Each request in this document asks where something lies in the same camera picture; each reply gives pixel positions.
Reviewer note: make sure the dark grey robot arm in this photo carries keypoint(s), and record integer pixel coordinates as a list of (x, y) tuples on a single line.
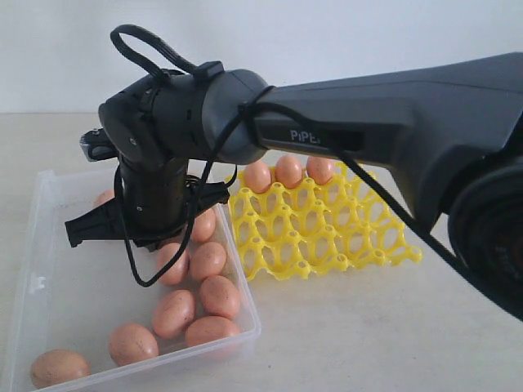
[(441, 146)]

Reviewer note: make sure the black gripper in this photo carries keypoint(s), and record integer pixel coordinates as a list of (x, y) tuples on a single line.
[(156, 205)]

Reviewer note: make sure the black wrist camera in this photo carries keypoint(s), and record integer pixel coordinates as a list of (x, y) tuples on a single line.
[(96, 146)]

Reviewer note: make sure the yellow plastic egg tray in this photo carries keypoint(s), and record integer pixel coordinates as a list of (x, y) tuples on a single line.
[(316, 229)]

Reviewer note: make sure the clear plastic box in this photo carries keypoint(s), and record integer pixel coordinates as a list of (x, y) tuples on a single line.
[(74, 297)]

